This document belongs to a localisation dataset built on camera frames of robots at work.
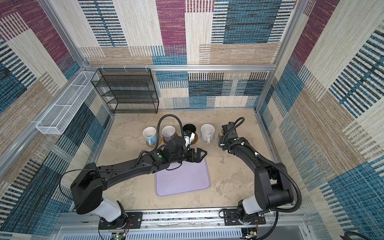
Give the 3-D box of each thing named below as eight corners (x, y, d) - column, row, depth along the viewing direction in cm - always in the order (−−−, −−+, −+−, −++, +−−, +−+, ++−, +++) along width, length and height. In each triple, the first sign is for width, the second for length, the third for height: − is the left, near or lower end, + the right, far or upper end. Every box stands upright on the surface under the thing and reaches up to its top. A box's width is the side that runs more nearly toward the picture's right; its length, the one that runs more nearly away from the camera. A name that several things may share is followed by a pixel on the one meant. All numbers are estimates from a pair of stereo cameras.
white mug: (201, 147, 101) (201, 139, 93) (200, 132, 109) (201, 123, 101) (214, 147, 101) (215, 138, 93) (212, 132, 109) (214, 123, 101)
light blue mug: (152, 151, 100) (148, 142, 91) (145, 139, 106) (140, 130, 97) (162, 145, 103) (160, 135, 94) (154, 134, 109) (151, 124, 100)
